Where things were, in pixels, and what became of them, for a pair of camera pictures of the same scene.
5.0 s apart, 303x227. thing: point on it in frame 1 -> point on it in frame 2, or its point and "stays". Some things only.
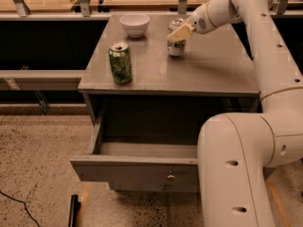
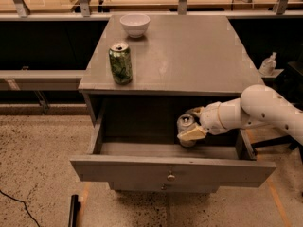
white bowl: x=135 y=24 stays
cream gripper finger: x=182 y=33 -> x=192 y=132
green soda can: x=120 y=58 stays
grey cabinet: x=150 y=106 stays
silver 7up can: x=176 y=49 -> x=186 y=120
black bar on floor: x=75 y=206 stays
